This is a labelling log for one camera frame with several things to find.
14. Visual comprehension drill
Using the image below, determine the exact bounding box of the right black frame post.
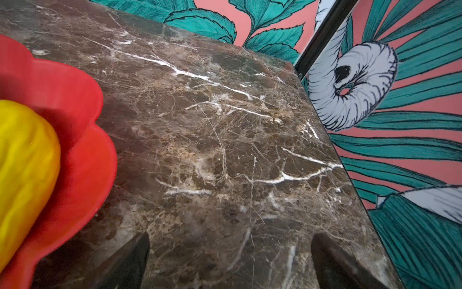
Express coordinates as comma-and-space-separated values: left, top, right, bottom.
294, 0, 358, 80

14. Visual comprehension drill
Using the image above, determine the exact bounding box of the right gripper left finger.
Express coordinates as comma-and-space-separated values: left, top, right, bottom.
79, 232, 150, 289

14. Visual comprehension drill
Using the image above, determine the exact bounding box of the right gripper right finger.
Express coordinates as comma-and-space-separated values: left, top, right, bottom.
311, 233, 387, 289

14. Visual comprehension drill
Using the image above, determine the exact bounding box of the small yellow fake lemon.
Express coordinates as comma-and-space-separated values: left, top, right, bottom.
1, 100, 61, 269

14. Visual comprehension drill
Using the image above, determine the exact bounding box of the red flower-shaped fruit bowl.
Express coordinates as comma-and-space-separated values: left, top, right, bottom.
1, 36, 117, 289

